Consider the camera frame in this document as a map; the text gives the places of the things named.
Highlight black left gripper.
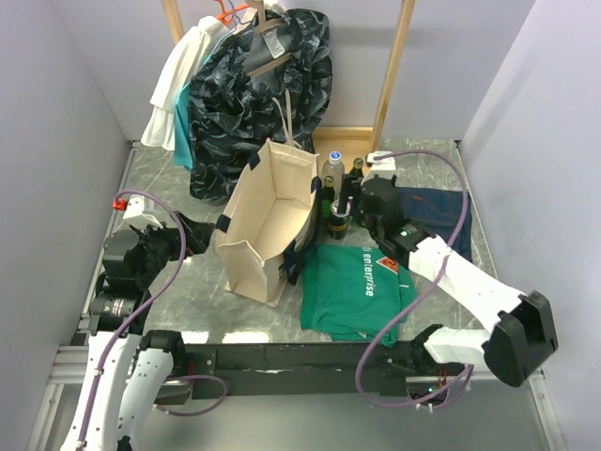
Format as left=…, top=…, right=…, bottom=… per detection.
left=131, top=210, right=214, bottom=286

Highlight silver beverage can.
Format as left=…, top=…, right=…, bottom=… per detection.
left=328, top=199, right=351, bottom=240

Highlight clear water bottle blue cap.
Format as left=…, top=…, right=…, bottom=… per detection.
left=321, top=151, right=346, bottom=189

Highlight beige canvas tote bag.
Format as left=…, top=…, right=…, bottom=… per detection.
left=215, top=90, right=320, bottom=306

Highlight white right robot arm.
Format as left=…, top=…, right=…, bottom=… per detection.
left=359, top=177, right=559, bottom=387

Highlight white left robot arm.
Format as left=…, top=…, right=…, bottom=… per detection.
left=62, top=212, right=214, bottom=450

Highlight folded blue jeans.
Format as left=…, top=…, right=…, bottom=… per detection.
left=397, top=187, right=472, bottom=262

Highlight wooden clothes rack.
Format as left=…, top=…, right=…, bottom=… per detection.
left=162, top=0, right=415, bottom=158

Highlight teal hanging garment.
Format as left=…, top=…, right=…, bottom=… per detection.
left=174, top=84, right=193, bottom=172

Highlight green printed t-shirt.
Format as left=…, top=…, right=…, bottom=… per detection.
left=300, top=244, right=417, bottom=342

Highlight dark patterned hanging shirt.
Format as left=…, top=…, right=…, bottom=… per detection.
left=189, top=8, right=333, bottom=201

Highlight white hanging garment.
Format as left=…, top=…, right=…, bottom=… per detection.
left=141, top=16, right=228, bottom=150

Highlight wooden clothes hanger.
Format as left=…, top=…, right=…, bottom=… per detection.
left=246, top=0, right=291, bottom=77

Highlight orange clothes hanger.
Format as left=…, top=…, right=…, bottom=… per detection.
left=214, top=0, right=248, bottom=25

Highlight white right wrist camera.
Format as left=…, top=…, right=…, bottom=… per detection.
left=366, top=150, right=396, bottom=179

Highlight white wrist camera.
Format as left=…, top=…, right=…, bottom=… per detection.
left=113, top=195, right=163, bottom=231
left=366, top=150, right=396, bottom=179

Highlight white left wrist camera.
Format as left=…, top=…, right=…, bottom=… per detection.
left=113, top=195, right=163, bottom=231

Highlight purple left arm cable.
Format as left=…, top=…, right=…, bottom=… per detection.
left=77, top=189, right=227, bottom=447

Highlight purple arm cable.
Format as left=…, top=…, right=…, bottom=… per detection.
left=77, top=189, right=227, bottom=447
left=354, top=149, right=474, bottom=415

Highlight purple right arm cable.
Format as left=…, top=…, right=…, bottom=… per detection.
left=354, top=149, right=474, bottom=415

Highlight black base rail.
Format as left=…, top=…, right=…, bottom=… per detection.
left=186, top=341, right=464, bottom=397

